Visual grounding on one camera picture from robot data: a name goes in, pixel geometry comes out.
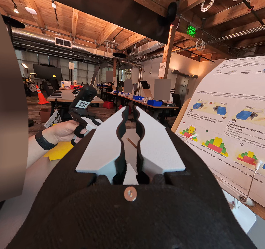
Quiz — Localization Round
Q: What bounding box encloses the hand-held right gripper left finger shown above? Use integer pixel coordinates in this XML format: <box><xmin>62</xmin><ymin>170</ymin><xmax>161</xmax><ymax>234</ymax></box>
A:
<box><xmin>75</xmin><ymin>106</ymin><xmax>129</xmax><ymax>185</ymax></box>

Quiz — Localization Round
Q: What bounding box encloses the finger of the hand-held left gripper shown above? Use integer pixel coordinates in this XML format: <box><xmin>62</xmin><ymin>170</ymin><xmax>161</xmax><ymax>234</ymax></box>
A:
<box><xmin>80</xmin><ymin>116</ymin><xmax>103</xmax><ymax>126</ymax></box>

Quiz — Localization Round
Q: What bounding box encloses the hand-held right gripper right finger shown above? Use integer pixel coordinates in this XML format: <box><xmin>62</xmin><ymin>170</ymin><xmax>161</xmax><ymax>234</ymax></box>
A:
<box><xmin>132</xmin><ymin>106</ymin><xmax>186</xmax><ymax>185</ymax></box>

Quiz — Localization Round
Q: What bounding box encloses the grey desk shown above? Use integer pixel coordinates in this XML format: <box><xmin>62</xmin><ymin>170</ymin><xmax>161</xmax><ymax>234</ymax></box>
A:
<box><xmin>21</xmin><ymin>128</ymin><xmax>167</xmax><ymax>204</ymax></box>

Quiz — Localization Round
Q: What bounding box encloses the person's left hand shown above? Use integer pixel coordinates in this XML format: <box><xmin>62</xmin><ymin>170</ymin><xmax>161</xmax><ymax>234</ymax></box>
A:
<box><xmin>42</xmin><ymin>120</ymin><xmax>88</xmax><ymax>144</ymax></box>

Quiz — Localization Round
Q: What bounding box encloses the long grey wooden table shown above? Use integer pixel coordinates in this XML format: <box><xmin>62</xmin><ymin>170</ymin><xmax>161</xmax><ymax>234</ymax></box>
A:
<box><xmin>47</xmin><ymin>88</ymin><xmax>104</xmax><ymax>121</ymax></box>

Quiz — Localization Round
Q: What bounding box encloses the printed leaflet sign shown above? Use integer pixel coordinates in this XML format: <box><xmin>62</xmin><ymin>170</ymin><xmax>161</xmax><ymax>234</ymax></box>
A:
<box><xmin>44</xmin><ymin>110</ymin><xmax>62</xmax><ymax>128</ymax></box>

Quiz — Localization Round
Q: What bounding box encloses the yellow plastic bin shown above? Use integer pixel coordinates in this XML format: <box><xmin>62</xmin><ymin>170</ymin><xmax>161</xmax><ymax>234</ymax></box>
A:
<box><xmin>43</xmin><ymin>141</ymin><xmax>74</xmax><ymax>161</ymax></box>

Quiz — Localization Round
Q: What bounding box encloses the brown cardboard box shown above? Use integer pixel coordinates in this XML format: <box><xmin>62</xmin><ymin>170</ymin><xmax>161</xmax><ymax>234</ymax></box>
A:
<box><xmin>39</xmin><ymin>108</ymin><xmax>52</xmax><ymax>123</ymax></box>

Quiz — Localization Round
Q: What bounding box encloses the orange traffic cone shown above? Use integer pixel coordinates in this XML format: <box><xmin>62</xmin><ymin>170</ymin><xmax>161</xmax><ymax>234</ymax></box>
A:
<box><xmin>36</xmin><ymin>85</ymin><xmax>50</xmax><ymax>105</ymax></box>

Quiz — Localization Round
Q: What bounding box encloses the black wrist watch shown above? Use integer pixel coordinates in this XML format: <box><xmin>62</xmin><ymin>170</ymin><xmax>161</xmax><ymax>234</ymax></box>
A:
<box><xmin>35</xmin><ymin>130</ymin><xmax>58</xmax><ymax>151</ymax></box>

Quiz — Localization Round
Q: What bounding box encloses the long wooden table with bins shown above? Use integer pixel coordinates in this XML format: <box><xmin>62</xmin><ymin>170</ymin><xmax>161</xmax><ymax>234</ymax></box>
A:
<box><xmin>106</xmin><ymin>91</ymin><xmax>179</xmax><ymax>121</ymax></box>

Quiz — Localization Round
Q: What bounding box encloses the black office chair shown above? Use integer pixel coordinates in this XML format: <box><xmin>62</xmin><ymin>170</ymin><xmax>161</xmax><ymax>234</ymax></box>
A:
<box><xmin>159</xmin><ymin>93</ymin><xmax>182</xmax><ymax>121</ymax></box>

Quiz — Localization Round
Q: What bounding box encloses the white ceiling vent grille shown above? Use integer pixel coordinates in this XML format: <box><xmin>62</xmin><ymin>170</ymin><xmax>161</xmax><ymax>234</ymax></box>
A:
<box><xmin>54</xmin><ymin>36</ymin><xmax>72</xmax><ymax>49</ymax></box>

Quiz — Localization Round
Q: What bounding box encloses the open laptop on stand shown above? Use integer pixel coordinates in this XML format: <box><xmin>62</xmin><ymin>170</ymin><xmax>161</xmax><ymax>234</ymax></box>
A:
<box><xmin>140</xmin><ymin>80</ymin><xmax>154</xmax><ymax>100</ymax></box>

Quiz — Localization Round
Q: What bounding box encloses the wooden instruction board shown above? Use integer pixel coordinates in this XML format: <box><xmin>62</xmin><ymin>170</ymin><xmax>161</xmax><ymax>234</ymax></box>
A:
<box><xmin>171</xmin><ymin>56</ymin><xmax>265</xmax><ymax>220</ymax></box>

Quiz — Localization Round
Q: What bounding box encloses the black overhead panel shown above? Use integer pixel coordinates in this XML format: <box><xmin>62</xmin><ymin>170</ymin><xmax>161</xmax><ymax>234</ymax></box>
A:
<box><xmin>14</xmin><ymin>0</ymin><xmax>173</xmax><ymax>45</ymax></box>

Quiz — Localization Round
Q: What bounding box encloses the white board stand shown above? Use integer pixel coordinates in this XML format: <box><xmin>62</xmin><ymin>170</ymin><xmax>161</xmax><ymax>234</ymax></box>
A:
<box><xmin>222</xmin><ymin>190</ymin><xmax>257</xmax><ymax>234</ymax></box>

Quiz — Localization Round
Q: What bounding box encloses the black foam microphone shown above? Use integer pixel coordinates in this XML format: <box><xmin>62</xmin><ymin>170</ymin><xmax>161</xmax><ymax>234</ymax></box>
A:
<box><xmin>167</xmin><ymin>2</ymin><xmax>178</xmax><ymax>23</ymax></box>

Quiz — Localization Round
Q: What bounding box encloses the silver air duct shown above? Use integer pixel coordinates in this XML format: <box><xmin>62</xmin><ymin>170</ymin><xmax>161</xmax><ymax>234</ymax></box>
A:
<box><xmin>129</xmin><ymin>41</ymin><xmax>166</xmax><ymax>57</ymax></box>

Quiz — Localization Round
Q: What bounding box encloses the corrugated silver duct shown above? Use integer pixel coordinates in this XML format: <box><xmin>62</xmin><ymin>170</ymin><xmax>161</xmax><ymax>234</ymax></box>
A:
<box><xmin>11</xmin><ymin>27</ymin><xmax>98</xmax><ymax>53</ymax></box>

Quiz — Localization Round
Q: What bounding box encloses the grey wall light fixture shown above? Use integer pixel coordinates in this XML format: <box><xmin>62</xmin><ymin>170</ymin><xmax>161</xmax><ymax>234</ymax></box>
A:
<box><xmin>171</xmin><ymin>69</ymin><xmax>199</xmax><ymax>79</ymax></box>

